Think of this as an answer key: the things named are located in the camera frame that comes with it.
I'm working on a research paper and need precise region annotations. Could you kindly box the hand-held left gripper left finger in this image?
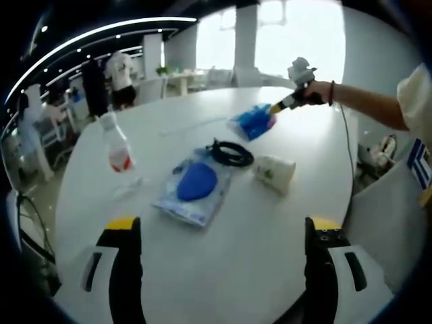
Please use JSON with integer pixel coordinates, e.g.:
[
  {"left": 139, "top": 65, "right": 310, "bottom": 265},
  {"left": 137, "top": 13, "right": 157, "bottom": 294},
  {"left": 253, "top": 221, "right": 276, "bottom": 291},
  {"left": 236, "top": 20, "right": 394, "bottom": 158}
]
[{"left": 53, "top": 216, "right": 148, "bottom": 324}]

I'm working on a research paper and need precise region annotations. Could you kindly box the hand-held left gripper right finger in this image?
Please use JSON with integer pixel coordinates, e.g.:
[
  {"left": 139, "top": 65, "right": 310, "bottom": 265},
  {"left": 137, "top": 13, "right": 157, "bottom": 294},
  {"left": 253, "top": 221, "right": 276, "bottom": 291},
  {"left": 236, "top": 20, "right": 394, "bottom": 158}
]
[{"left": 304, "top": 216, "right": 396, "bottom": 324}]

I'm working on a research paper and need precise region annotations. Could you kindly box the blue tissue packet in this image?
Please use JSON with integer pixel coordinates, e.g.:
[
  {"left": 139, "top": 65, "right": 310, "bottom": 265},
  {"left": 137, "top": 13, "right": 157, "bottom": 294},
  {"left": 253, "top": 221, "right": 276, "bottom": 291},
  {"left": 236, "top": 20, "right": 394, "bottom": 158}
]
[{"left": 226, "top": 103, "right": 278, "bottom": 142}]

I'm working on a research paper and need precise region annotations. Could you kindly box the paper cup green print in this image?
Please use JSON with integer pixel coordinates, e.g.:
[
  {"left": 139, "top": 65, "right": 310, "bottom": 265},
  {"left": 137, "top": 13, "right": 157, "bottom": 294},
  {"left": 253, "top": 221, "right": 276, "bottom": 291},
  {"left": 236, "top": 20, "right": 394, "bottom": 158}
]
[{"left": 252, "top": 154, "right": 297, "bottom": 196}]

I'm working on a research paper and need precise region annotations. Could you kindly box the blue mouse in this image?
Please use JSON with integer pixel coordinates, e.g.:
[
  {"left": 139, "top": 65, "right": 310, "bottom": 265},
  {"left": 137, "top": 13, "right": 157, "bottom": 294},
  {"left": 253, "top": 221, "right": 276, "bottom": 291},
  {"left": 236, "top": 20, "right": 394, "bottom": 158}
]
[{"left": 150, "top": 146, "right": 234, "bottom": 230}]

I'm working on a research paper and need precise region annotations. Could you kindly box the clear plastic bottle red label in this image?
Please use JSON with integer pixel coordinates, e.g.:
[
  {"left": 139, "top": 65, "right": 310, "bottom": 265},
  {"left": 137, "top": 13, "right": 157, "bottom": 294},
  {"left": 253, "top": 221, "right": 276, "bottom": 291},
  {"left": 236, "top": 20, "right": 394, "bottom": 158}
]
[{"left": 99, "top": 112, "right": 134, "bottom": 173}]

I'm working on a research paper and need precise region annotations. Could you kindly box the person's right hand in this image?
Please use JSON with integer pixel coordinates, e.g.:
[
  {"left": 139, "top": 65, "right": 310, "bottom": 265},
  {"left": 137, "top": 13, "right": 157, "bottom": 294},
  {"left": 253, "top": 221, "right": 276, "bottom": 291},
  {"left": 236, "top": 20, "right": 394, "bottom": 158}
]
[{"left": 304, "top": 80, "right": 333, "bottom": 106}]

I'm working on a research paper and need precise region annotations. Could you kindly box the grey white chair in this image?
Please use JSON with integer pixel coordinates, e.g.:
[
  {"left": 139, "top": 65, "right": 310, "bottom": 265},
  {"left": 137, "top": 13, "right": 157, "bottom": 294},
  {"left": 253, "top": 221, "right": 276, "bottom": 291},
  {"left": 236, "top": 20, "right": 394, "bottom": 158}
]
[{"left": 347, "top": 157, "right": 432, "bottom": 295}]

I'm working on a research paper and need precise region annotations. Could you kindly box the distant white table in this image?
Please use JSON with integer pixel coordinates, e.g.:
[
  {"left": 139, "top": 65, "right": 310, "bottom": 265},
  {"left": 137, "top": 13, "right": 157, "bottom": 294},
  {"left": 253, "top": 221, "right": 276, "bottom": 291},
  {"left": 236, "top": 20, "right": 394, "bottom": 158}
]
[{"left": 164, "top": 69, "right": 211, "bottom": 95}]

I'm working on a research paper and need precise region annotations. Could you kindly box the white bag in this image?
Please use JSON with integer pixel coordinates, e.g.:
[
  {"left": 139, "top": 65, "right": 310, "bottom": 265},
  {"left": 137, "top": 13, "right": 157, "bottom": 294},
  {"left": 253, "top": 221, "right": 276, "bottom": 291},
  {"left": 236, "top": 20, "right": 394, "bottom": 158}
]
[{"left": 369, "top": 134, "right": 398, "bottom": 166}]

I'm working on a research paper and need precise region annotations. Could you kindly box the person's white shirt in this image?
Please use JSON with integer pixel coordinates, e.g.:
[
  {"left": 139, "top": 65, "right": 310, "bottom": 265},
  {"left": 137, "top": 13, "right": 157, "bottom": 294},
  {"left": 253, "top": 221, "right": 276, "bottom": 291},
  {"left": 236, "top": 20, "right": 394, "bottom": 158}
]
[{"left": 396, "top": 62, "right": 432, "bottom": 143}]

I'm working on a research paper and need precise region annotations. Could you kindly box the white mesh office chair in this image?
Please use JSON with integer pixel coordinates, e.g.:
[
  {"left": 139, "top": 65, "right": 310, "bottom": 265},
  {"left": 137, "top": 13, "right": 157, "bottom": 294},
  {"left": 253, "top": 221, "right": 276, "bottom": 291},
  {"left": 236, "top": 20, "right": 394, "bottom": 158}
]
[{"left": 36, "top": 117, "right": 79, "bottom": 160}]

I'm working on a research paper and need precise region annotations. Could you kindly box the blue white striped cloth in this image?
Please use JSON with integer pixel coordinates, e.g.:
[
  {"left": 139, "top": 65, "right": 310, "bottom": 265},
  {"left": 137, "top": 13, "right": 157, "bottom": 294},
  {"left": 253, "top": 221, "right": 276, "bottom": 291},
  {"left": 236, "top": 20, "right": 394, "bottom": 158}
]
[{"left": 406, "top": 138, "right": 432, "bottom": 190}]

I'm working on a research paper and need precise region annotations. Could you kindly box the curved ceiling light strip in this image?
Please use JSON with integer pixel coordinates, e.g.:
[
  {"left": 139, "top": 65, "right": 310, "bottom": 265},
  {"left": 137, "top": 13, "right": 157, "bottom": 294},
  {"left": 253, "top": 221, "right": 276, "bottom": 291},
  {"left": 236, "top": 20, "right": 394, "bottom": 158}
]
[{"left": 5, "top": 16, "right": 199, "bottom": 103}]

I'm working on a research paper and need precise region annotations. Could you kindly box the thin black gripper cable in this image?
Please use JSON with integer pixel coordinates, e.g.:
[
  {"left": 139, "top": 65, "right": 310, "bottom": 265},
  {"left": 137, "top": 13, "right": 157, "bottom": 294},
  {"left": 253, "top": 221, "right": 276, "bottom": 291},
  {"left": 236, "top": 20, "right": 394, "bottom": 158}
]
[{"left": 337, "top": 103, "right": 358, "bottom": 190}]

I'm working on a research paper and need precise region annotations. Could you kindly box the black floor cable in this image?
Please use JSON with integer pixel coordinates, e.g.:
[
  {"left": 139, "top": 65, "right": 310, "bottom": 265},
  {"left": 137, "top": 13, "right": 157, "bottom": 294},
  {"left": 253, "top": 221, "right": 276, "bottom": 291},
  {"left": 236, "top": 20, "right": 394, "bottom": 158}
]
[{"left": 16, "top": 194, "right": 57, "bottom": 265}]

